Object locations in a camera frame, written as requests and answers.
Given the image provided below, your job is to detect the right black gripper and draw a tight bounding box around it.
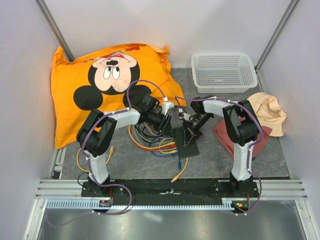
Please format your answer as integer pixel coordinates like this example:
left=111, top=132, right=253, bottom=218
left=182, top=112, right=213, bottom=148

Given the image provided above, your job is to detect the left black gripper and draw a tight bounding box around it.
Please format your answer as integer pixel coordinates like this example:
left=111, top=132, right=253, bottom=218
left=146, top=110, right=174, bottom=138

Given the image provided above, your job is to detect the black network switch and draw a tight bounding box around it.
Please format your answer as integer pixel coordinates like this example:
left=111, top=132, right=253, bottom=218
left=172, top=127, right=200, bottom=159

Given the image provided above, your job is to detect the black ethernet cable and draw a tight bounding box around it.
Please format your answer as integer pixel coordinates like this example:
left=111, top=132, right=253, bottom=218
left=137, top=122, right=166, bottom=140

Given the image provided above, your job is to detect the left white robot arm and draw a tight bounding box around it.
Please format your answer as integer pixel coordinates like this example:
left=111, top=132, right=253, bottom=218
left=76, top=94, right=175, bottom=197

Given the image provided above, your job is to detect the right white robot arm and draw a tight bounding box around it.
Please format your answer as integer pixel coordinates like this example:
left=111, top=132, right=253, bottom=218
left=182, top=95, right=262, bottom=197

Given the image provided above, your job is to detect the red folded cloth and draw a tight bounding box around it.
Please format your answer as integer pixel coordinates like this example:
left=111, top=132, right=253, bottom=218
left=213, top=119, right=272, bottom=160

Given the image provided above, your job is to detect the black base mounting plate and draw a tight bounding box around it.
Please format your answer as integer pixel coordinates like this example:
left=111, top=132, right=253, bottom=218
left=81, top=178, right=259, bottom=198

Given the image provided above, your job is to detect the white perforated plastic basket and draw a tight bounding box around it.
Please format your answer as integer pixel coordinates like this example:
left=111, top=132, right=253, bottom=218
left=191, top=53, right=258, bottom=94

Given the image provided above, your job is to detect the orange Mickey Mouse pillow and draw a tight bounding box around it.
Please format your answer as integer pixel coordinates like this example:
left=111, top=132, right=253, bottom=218
left=51, top=43, right=186, bottom=149

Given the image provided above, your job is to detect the peach bucket hat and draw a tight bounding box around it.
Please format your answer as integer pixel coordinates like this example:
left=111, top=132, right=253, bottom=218
left=247, top=92, right=287, bottom=137

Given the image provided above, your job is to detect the red ethernet cable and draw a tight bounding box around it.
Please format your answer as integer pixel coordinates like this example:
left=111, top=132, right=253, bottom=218
left=129, top=127, right=177, bottom=154

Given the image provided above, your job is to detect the grey ethernet cable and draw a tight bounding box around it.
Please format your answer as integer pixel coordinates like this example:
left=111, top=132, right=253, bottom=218
left=132, top=123, right=173, bottom=146

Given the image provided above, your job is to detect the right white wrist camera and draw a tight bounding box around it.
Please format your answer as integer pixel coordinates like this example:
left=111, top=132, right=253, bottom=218
left=178, top=106, right=191, bottom=121

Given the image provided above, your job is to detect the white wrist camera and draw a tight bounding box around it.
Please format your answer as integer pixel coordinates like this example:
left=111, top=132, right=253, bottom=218
left=178, top=106, right=191, bottom=121
left=161, top=97, right=175, bottom=115

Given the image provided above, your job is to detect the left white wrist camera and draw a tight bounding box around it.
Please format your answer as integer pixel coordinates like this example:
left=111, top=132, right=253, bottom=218
left=161, top=97, right=175, bottom=115

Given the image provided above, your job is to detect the blue ethernet cable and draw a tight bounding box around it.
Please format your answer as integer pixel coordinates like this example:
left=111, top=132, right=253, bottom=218
left=149, top=142, right=183, bottom=171

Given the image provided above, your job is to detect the long yellow ethernet cable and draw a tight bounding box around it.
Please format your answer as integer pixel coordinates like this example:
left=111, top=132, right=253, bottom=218
left=128, top=124, right=189, bottom=183

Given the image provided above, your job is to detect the grey slotted cable duct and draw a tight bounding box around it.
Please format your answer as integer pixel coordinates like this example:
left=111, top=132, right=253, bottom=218
left=46, top=199, right=235, bottom=211

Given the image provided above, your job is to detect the aluminium frame rail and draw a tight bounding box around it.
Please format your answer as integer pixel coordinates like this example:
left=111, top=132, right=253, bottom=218
left=36, top=179, right=308, bottom=200

